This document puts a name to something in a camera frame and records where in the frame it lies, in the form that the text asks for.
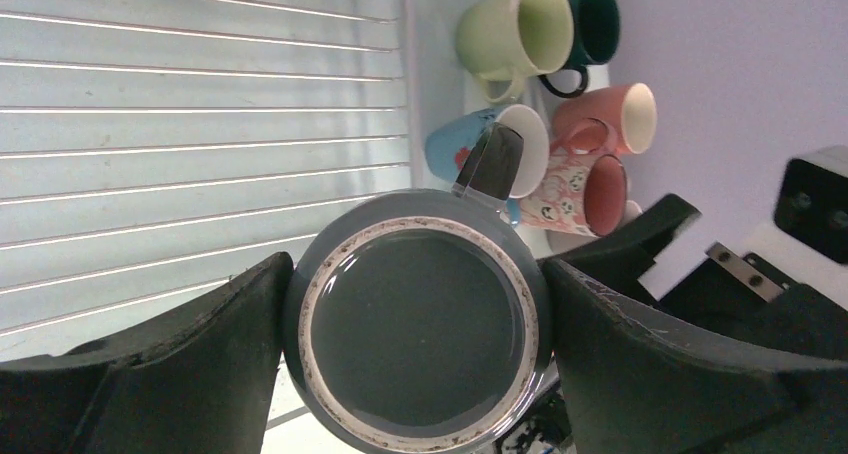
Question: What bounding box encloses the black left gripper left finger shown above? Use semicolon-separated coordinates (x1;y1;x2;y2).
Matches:
1;252;294;453

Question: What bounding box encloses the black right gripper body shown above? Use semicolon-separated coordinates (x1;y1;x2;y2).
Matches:
660;242;847;361

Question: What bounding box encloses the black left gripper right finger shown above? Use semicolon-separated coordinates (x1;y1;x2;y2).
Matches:
543;259;847;453

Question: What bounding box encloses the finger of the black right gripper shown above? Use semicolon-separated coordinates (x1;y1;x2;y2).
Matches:
546;193;701;306

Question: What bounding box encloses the pink ghost pattern mug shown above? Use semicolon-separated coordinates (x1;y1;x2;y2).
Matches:
518;149;627;237

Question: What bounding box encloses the salmon pink mug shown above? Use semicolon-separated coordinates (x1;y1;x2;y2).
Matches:
551;83;658;155

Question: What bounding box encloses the light blue dotted mug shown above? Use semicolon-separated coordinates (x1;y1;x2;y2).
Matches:
425;104;549;226

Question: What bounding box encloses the grey mug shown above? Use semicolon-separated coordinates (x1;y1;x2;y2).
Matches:
282;124;552;453

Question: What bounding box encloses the light green mug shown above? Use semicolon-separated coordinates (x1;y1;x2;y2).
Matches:
454;0;575;104

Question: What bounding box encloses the dark teal mug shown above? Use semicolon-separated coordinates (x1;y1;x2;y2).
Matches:
539;0;621;99

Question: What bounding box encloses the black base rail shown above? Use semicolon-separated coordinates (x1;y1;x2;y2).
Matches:
493;389;574;453

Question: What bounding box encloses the white wire dish rack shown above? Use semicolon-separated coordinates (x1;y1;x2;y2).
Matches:
1;0;412;360

